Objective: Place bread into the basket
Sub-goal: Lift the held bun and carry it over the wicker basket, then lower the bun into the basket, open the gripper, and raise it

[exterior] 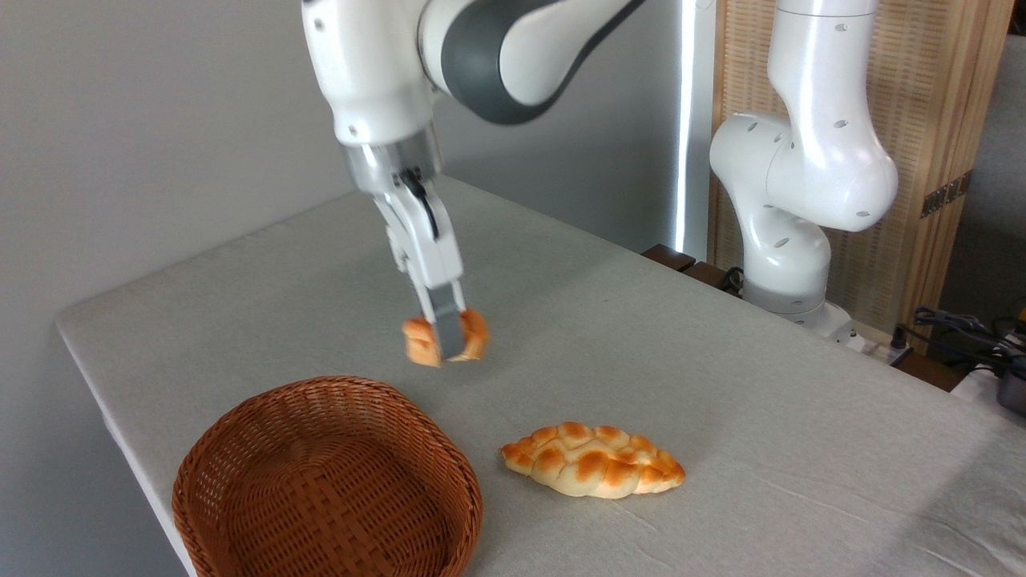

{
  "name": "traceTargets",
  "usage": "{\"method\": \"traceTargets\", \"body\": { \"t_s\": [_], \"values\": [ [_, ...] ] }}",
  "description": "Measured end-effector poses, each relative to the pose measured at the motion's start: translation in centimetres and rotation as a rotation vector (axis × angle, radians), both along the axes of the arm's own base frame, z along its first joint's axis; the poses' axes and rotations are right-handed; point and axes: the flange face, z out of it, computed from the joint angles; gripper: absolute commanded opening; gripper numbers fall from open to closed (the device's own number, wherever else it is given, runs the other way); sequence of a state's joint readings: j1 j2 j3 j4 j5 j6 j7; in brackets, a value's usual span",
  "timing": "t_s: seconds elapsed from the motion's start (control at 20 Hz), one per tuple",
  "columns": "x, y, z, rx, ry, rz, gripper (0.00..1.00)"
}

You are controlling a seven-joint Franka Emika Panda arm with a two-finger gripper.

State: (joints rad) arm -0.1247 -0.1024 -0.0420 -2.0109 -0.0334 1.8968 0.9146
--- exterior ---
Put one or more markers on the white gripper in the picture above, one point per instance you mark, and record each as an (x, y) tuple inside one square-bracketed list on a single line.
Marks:
[(429, 256)]

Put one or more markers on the round orange bread roll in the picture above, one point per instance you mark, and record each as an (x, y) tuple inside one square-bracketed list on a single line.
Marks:
[(418, 343)]

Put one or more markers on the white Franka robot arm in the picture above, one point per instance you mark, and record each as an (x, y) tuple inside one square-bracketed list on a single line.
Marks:
[(377, 64)]

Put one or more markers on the brown wicker basket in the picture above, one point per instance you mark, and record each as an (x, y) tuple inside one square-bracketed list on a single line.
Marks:
[(321, 489)]

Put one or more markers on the braided long bread loaf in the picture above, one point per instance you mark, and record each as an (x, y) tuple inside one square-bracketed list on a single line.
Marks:
[(593, 462)]

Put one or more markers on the dark brown wooden block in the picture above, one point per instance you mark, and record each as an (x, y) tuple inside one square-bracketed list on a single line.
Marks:
[(707, 275), (667, 256)]

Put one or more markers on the grey tablecloth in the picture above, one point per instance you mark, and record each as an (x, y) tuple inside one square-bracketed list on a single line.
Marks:
[(721, 401)]

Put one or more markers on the white power strip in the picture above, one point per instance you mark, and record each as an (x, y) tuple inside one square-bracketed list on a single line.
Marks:
[(882, 351)]

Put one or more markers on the dark metal screen hinge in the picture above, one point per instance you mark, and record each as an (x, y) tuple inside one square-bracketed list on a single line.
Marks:
[(946, 194)]

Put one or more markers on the wooden slatted folding screen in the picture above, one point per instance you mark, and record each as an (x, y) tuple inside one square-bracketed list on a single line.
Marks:
[(930, 80)]

